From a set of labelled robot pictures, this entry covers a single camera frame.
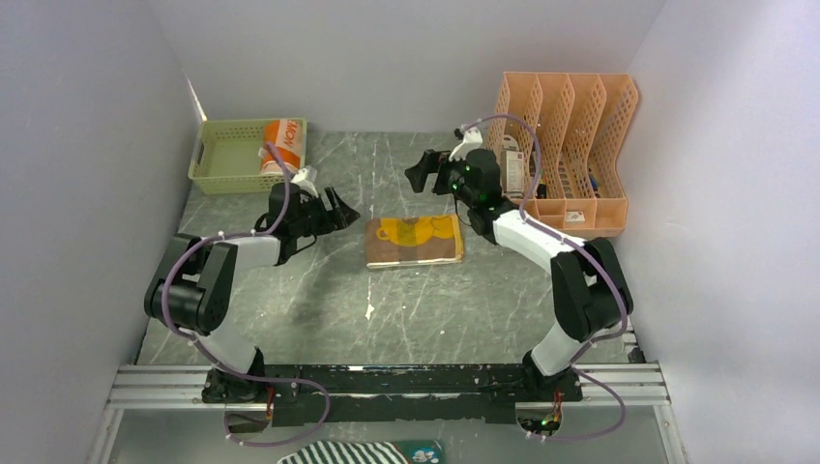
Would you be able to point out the orange plastic file organizer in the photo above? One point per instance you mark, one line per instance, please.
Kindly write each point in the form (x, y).
(570, 128)

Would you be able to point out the yellow brown towel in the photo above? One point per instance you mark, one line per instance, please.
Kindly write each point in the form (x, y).
(410, 241)

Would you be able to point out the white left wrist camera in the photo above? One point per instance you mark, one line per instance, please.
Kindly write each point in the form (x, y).
(305, 178)

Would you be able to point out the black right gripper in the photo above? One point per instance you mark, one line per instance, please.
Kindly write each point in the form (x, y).
(431, 162)

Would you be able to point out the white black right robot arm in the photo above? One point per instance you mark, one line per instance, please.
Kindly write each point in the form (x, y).
(591, 298)

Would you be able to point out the teal patterned cloth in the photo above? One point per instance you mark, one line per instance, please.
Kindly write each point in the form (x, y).
(420, 451)

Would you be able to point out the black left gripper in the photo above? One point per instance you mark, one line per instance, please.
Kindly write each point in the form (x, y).
(341, 217)

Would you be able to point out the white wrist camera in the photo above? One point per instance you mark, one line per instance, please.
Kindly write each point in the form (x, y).
(305, 178)
(469, 140)

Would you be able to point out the white red paper card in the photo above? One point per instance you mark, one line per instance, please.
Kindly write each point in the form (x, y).
(513, 166)

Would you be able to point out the green plastic basket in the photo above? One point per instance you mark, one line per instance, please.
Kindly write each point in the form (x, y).
(225, 157)

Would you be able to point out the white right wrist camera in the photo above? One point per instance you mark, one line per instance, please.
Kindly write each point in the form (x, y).
(469, 140)

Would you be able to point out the small white box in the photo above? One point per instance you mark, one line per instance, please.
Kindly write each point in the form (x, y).
(574, 217)

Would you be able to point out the black white striped towel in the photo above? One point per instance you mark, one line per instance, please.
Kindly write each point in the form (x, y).
(336, 452)

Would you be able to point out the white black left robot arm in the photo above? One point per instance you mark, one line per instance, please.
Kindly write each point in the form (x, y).
(191, 289)

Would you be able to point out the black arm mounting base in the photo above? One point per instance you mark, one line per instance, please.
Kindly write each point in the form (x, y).
(416, 392)

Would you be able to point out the orange white patterned towel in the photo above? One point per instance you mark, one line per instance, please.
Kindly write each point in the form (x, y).
(288, 136)

